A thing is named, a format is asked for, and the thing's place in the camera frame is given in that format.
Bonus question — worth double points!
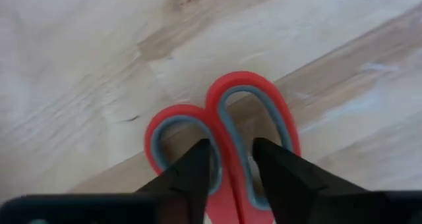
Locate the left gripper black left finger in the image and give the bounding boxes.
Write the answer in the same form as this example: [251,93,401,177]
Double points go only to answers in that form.
[0,138,212,224]

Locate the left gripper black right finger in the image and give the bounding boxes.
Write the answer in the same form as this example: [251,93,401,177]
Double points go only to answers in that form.
[252,137,422,224]

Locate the red handled scissors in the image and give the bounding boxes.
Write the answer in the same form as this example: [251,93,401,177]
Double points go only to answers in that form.
[144,70,301,224]

